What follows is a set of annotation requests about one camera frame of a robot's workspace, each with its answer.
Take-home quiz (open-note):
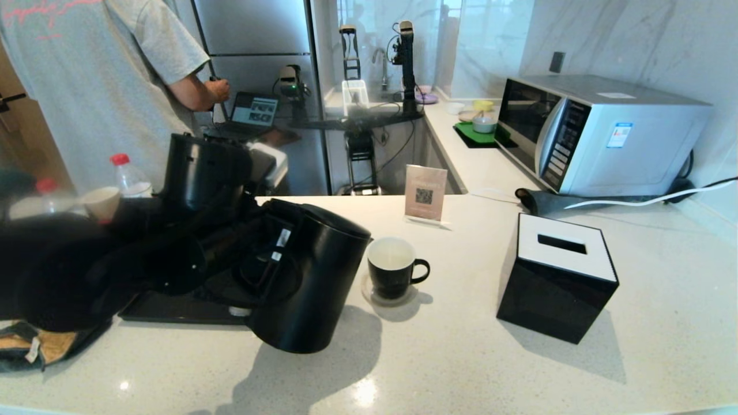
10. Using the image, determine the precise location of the brown and black cloth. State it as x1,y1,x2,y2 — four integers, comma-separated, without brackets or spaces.
0,320,110,372

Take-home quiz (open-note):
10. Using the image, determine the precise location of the black mug white inside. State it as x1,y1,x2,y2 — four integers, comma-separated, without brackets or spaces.
367,236,431,300

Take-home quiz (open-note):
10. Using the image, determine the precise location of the silver microwave oven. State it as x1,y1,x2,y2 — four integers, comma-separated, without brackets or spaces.
496,74,711,198

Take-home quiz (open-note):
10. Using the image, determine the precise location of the brown paper cup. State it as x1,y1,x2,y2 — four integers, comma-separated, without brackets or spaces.
81,186,122,224

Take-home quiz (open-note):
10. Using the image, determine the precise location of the black door handle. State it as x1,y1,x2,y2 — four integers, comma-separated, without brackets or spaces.
0,92,28,115

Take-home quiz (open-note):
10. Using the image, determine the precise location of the brown wooden desk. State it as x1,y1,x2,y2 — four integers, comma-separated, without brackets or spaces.
202,127,302,197

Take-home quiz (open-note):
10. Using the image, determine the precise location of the blurred red-capped water bottle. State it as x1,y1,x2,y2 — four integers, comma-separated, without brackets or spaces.
35,178,78,217

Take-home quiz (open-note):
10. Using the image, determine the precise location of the camera device green light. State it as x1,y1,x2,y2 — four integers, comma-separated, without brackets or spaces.
274,65,309,99

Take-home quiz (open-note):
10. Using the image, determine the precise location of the black pedestal table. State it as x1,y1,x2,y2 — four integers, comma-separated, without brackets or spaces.
291,110,424,197

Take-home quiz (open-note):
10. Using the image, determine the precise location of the chrome sink faucet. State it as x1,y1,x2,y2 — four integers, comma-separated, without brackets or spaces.
374,47,390,93

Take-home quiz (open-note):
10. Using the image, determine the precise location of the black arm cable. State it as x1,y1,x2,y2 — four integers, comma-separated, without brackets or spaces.
236,251,302,306

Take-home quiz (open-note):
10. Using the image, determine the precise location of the black serving tray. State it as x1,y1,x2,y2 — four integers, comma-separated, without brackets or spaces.
120,282,254,325

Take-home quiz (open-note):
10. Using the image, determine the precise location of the black tissue box white lid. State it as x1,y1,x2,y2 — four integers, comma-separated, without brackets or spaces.
496,213,620,345

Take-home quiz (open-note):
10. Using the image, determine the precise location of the green placemat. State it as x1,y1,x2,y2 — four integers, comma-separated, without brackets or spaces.
453,122,511,149

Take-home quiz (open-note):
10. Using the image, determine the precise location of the beige round coaster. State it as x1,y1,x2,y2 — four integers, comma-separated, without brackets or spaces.
362,272,420,308

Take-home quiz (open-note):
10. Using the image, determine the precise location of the person in grey t-shirt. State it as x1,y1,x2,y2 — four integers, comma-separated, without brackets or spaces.
0,0,211,194

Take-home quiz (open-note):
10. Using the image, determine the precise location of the person's right hand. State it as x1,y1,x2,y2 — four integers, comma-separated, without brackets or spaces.
205,78,231,106

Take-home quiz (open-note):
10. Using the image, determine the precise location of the open laptop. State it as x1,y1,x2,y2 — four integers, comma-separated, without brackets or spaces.
205,91,280,139

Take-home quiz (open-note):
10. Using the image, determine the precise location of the brown wooden door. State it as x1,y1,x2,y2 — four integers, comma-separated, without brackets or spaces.
0,35,73,191

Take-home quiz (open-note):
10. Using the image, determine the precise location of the white power cable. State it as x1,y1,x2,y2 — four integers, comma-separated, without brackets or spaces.
562,179,738,211

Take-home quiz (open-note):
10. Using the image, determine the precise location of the black power cable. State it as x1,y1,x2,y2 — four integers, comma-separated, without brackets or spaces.
663,151,738,201

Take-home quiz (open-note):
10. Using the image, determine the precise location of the person's right forearm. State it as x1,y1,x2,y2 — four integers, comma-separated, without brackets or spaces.
167,74,217,112

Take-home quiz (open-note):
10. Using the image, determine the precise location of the black electric kettle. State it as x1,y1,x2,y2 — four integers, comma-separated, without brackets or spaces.
245,198,372,354

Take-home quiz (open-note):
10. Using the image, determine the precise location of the silver refrigerator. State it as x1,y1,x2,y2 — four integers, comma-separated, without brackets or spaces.
190,0,332,197

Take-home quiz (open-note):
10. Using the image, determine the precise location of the QR code sign stand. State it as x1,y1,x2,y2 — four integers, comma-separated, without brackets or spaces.
404,165,452,231

